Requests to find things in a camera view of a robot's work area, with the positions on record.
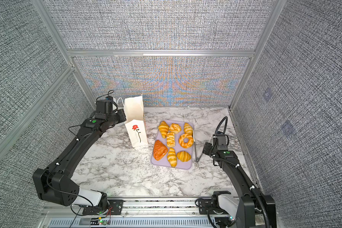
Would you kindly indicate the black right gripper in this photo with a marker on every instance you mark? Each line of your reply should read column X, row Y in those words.
column 207, row 147

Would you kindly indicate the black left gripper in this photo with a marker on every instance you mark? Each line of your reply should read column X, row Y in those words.
column 122, row 114

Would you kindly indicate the croissant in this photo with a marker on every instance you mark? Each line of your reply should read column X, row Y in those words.
column 163, row 129
column 188, row 129
column 183, row 156
column 172, row 158

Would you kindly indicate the white paper bag with rose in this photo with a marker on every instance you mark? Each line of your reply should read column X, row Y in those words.
column 135, row 122

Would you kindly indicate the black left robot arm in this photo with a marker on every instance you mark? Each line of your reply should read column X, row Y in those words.
column 54, row 183

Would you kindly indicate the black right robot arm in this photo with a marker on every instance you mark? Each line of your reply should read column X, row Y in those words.
column 250, row 208

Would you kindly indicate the striped long bread roll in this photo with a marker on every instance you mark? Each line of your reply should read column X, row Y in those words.
column 170, row 139

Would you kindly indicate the lilac plastic tray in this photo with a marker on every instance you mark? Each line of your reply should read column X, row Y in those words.
column 180, row 165

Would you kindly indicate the twisted bun top middle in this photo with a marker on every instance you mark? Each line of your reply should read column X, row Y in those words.
column 175, row 128

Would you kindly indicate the brown triangular pastry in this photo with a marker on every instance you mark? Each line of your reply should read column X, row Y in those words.
column 160, row 150

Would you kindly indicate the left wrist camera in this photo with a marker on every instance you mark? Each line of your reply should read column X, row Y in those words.
column 105, row 105

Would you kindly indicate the ring shaped bread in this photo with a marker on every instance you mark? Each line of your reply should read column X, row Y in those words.
column 186, row 140

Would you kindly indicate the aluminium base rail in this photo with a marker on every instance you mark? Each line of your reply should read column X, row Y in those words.
column 139, row 212

